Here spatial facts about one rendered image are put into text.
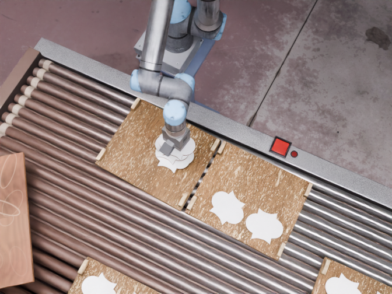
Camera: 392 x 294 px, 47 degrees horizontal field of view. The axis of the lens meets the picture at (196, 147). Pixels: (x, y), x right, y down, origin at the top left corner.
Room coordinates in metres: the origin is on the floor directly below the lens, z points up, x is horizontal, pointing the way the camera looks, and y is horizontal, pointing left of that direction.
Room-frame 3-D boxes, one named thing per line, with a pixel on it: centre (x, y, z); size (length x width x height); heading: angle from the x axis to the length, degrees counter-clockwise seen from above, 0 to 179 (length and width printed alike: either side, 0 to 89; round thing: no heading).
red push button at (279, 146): (0.70, -0.36, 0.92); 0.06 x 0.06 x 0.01; 66
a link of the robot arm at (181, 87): (0.75, 0.07, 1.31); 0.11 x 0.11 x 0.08; 78
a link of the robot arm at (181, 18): (1.20, 0.09, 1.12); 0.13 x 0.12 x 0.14; 78
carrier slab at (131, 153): (0.65, 0.16, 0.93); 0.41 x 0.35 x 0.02; 63
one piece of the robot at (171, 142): (0.63, 0.09, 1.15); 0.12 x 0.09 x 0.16; 145
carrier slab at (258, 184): (0.47, -0.23, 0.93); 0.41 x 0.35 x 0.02; 64
